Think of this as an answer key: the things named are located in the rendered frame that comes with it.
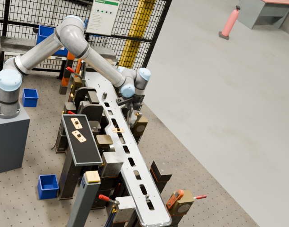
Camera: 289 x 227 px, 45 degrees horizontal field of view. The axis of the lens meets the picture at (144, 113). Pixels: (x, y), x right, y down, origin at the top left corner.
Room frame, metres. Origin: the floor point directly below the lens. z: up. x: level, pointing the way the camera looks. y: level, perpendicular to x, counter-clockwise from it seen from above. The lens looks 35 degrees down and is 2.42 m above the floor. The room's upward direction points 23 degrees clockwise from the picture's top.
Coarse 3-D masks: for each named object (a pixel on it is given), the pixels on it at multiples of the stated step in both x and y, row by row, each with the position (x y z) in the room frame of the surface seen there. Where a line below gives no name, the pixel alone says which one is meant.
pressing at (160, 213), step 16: (96, 80) 2.23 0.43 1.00; (112, 96) 2.11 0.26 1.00; (112, 112) 1.93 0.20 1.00; (128, 128) 1.84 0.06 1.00; (128, 144) 1.69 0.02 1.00; (128, 160) 1.55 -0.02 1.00; (128, 176) 1.43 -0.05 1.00; (144, 176) 1.48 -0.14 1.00; (128, 192) 1.32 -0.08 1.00; (144, 208) 1.26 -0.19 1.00; (160, 208) 1.30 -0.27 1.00; (144, 224) 1.16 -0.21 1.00; (160, 224) 1.20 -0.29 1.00
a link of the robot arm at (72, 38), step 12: (60, 36) 1.53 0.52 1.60; (72, 36) 1.51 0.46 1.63; (72, 48) 1.49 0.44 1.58; (84, 48) 1.51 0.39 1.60; (84, 60) 1.53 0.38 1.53; (96, 60) 1.54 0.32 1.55; (108, 72) 1.56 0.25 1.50; (120, 72) 1.63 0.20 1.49; (120, 84) 1.59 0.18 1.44; (132, 84) 1.63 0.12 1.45
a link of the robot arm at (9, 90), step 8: (0, 72) 1.43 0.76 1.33; (8, 72) 1.45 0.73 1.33; (16, 72) 1.48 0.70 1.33; (0, 80) 1.39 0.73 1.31; (8, 80) 1.40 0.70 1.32; (16, 80) 1.43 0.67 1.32; (0, 88) 1.38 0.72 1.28; (8, 88) 1.38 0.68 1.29; (16, 88) 1.41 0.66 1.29; (0, 96) 1.38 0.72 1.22; (8, 96) 1.39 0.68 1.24; (16, 96) 1.42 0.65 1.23
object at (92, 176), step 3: (90, 171) 1.20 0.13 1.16; (93, 171) 1.21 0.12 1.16; (96, 171) 1.22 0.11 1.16; (87, 174) 1.17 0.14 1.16; (90, 174) 1.18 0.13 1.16; (93, 174) 1.19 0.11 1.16; (96, 174) 1.20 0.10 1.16; (87, 177) 1.16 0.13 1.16; (90, 177) 1.16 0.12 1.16; (93, 177) 1.17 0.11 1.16; (96, 177) 1.18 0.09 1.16; (87, 180) 1.15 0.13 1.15; (90, 180) 1.15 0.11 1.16; (93, 180) 1.16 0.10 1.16; (96, 180) 1.16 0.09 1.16; (99, 180) 1.17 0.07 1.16
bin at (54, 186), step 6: (54, 174) 1.42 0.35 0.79; (42, 180) 1.38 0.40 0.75; (48, 180) 1.40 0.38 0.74; (54, 180) 1.40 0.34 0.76; (42, 186) 1.37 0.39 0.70; (48, 186) 1.39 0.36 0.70; (54, 186) 1.38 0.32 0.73; (42, 192) 1.29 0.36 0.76; (48, 192) 1.31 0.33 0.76; (54, 192) 1.33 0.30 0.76; (42, 198) 1.29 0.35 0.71; (48, 198) 1.31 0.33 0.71
